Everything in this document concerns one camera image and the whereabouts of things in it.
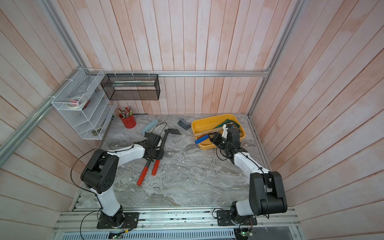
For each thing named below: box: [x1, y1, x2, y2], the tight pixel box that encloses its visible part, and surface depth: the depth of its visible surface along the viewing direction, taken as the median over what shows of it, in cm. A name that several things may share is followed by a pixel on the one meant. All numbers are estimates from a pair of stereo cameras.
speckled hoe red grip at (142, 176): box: [137, 166, 149, 186], surface depth 90 cm
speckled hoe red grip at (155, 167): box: [151, 160, 161, 176], surface depth 92 cm
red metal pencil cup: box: [119, 113, 137, 129], surface depth 110 cm
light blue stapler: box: [141, 119, 159, 134], surface depth 109 cm
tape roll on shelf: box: [66, 96, 86, 109], surface depth 75 cm
